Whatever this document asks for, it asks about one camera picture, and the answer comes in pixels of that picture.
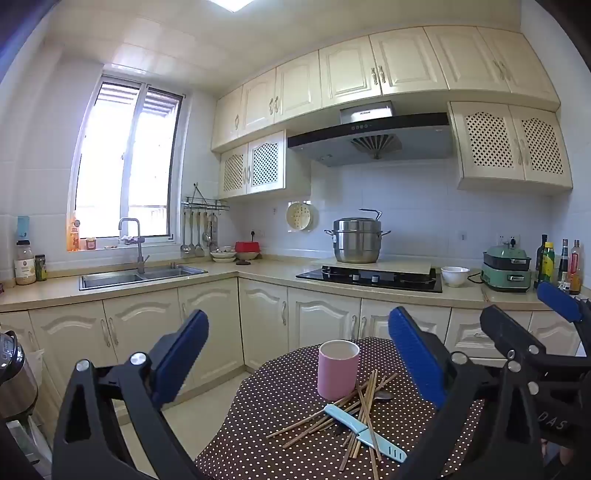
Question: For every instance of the clear bottle red label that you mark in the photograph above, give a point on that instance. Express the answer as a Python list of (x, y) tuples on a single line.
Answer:
[(575, 272)]

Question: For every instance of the bunch of wooden chopsticks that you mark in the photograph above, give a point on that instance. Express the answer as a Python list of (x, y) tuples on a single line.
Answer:
[(364, 401)]

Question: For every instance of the cream base cabinets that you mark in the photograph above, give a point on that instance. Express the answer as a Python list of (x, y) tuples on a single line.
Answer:
[(138, 323)]

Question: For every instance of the hanging metal spatula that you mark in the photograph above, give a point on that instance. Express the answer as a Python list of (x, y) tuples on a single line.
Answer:
[(199, 251)]

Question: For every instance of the pink cup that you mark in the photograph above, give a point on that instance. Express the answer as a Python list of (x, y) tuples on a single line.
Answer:
[(337, 378)]

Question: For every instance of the metal spoon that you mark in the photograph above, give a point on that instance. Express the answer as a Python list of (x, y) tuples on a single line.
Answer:
[(384, 395)]

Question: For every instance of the person's right hand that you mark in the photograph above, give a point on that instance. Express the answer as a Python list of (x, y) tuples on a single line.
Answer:
[(554, 454)]

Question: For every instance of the orange dish soap bottle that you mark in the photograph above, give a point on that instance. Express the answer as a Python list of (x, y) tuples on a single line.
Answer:
[(74, 237)]

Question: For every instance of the green electric cooker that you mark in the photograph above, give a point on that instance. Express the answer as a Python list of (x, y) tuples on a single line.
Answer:
[(505, 277)]

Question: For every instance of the ceiling light panel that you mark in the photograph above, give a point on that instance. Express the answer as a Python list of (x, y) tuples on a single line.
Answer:
[(231, 4)]

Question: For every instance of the cream perforated steamer plate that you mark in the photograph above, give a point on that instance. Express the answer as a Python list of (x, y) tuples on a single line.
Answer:
[(300, 217)]

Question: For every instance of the dark olive oil bottle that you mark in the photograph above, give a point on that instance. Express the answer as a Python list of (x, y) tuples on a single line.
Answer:
[(540, 258)]

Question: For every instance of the stainless steel steamer pot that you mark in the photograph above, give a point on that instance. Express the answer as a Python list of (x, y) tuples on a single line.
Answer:
[(358, 244)]

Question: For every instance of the steel electric cooker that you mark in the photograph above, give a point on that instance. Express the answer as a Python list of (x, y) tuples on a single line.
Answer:
[(18, 387)]

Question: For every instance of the metal wall utensil rack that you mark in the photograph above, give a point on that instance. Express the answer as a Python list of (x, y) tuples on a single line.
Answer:
[(203, 203)]

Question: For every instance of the dark sauce bottle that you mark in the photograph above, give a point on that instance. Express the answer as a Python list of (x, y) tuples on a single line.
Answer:
[(563, 267)]

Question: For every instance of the crumpled dish rag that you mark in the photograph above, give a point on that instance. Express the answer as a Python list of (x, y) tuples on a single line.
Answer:
[(131, 239)]

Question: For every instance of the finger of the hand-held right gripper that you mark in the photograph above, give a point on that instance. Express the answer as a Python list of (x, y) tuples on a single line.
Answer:
[(512, 330), (561, 302)]

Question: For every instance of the beige stone countertop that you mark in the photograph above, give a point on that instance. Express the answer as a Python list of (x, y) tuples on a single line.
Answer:
[(268, 272)]

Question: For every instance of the white framed window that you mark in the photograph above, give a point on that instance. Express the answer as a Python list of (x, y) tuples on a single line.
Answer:
[(115, 161)]

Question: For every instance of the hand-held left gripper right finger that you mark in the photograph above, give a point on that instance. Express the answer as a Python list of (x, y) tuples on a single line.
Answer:
[(415, 355)]

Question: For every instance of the wall socket with black plug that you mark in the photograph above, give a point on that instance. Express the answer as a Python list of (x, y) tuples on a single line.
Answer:
[(256, 234)]

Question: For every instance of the grey kitchen faucet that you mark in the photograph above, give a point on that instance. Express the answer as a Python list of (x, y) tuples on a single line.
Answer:
[(140, 258)]

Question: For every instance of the white double wall socket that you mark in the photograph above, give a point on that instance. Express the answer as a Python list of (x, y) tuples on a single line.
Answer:
[(501, 240)]

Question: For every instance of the hanging metal ladle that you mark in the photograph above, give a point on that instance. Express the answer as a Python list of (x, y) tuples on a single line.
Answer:
[(185, 248)]

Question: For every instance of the small glass jar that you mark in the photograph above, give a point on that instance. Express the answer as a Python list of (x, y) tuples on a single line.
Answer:
[(91, 244)]

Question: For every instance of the light blue sheathed knife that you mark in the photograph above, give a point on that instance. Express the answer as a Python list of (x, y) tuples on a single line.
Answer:
[(344, 414)]

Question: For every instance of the large jar beige contents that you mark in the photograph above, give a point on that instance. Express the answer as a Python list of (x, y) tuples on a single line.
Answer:
[(25, 270)]

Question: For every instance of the grey range hood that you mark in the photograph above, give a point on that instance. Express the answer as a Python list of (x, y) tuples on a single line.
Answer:
[(323, 147)]

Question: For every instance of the brown polka dot tablecloth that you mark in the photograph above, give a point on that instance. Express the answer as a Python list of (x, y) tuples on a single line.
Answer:
[(277, 392)]

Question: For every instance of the black glass gas cooktop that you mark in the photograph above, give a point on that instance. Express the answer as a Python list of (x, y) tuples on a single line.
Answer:
[(332, 277)]

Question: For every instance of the stacked white bowls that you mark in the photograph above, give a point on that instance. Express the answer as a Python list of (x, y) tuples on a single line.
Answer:
[(224, 257)]

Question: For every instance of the small dark green jar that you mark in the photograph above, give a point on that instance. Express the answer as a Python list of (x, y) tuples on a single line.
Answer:
[(40, 270)]

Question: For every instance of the white bowl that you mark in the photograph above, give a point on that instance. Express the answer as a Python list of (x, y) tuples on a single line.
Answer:
[(455, 277)]

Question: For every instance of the cream upper wall cabinets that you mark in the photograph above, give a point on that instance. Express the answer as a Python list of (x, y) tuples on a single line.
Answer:
[(346, 69)]

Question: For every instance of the cream lattice door cabinet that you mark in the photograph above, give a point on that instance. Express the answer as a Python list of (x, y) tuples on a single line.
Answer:
[(508, 138), (281, 161)]

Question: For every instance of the stainless steel double sink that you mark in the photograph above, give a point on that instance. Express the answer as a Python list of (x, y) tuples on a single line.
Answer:
[(111, 279)]

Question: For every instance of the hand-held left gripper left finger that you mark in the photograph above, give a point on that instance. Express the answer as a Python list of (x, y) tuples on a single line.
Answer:
[(180, 355)]

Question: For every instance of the red lidded container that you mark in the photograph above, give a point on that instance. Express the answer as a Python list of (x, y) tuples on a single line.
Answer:
[(247, 247)]

